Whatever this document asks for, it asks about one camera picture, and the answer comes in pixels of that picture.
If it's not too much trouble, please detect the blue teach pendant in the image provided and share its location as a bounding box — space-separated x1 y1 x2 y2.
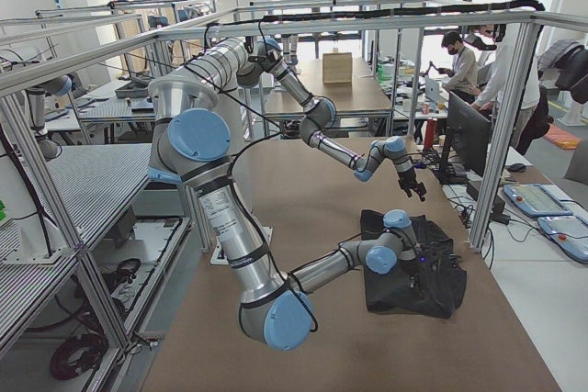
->
503 184 572 218
537 216 588 264

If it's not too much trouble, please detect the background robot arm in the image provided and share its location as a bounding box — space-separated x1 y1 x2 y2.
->
26 75 73 161

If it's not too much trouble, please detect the black Huawei monitor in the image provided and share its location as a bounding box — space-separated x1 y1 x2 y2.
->
437 93 492 185

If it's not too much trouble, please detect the standing person in mask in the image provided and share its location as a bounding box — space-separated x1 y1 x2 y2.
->
437 31 478 104

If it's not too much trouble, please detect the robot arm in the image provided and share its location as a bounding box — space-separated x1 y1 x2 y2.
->
148 74 418 351
204 38 426 200

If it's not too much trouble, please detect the red bottle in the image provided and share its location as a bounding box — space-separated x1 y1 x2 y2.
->
423 118 437 150

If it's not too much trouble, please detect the black graphic t-shirt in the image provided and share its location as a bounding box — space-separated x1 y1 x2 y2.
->
364 216 467 319

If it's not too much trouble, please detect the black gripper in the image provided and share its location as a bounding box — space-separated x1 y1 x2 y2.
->
398 169 426 202
403 257 433 289

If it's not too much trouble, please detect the wooden box on table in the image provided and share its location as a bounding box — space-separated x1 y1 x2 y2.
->
322 52 353 84

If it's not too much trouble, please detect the aluminium frame post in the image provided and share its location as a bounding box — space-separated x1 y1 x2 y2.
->
469 22 542 253

